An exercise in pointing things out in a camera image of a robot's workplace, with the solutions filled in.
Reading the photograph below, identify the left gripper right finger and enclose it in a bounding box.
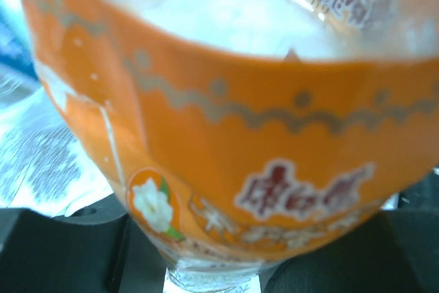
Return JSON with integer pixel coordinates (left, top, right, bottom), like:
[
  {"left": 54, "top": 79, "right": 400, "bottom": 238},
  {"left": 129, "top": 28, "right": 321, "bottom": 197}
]
[{"left": 261, "top": 178, "right": 438, "bottom": 292}]

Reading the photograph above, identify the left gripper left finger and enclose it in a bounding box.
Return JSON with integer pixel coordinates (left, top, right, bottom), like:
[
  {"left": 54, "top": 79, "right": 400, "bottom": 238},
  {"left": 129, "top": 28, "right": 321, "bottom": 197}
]
[{"left": 1, "top": 195, "right": 166, "bottom": 292}]

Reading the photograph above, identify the orange drink bottle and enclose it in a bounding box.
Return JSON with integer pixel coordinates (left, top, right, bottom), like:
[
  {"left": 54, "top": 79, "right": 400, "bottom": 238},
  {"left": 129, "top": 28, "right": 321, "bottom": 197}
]
[{"left": 21, "top": 0, "right": 438, "bottom": 272}]

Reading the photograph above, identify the floral patterned table mat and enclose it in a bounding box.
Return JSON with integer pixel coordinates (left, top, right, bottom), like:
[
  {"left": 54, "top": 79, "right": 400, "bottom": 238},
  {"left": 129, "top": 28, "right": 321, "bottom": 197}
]
[{"left": 0, "top": 0, "right": 116, "bottom": 218}]

